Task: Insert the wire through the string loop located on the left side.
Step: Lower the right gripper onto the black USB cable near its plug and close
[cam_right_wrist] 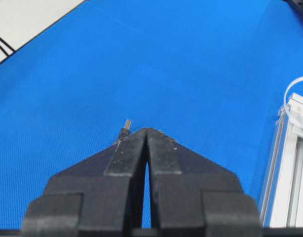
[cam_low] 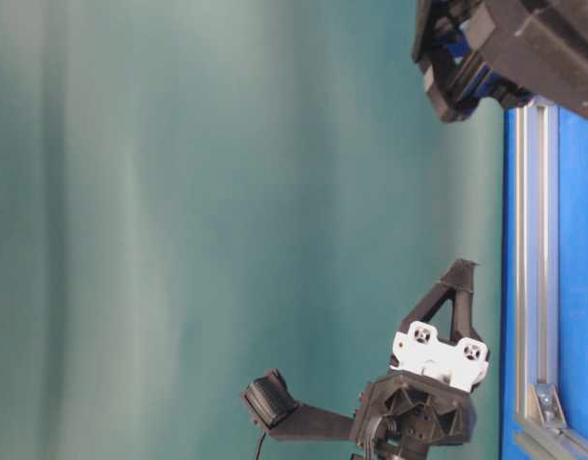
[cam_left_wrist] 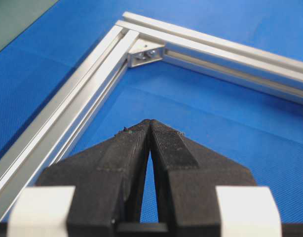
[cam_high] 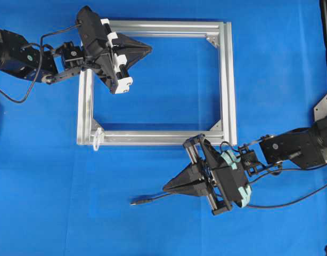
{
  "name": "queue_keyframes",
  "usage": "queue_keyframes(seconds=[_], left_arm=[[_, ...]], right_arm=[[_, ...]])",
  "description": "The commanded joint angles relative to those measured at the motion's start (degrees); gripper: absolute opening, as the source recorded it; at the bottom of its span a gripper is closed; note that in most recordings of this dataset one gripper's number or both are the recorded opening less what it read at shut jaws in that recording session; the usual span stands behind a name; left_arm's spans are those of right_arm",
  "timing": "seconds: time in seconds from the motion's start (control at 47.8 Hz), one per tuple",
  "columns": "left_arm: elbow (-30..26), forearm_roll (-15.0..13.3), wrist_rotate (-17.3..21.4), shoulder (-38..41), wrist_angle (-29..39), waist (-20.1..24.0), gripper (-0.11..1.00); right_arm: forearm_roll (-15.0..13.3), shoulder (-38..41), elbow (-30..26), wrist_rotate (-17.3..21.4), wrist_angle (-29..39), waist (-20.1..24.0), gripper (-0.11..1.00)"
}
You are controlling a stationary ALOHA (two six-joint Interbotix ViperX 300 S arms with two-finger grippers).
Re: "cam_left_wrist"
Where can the silver aluminium extrusion frame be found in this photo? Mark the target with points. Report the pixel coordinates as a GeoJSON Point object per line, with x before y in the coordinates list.
{"type": "Point", "coordinates": [135, 41]}

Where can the blue table mat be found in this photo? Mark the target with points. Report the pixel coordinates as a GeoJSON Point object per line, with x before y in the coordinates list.
{"type": "Point", "coordinates": [262, 132]}

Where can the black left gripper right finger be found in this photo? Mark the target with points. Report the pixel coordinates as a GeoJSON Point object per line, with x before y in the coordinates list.
{"type": "Point", "coordinates": [186, 174]}

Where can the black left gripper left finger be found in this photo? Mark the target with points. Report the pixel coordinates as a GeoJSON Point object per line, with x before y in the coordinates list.
{"type": "Point", "coordinates": [109, 181]}

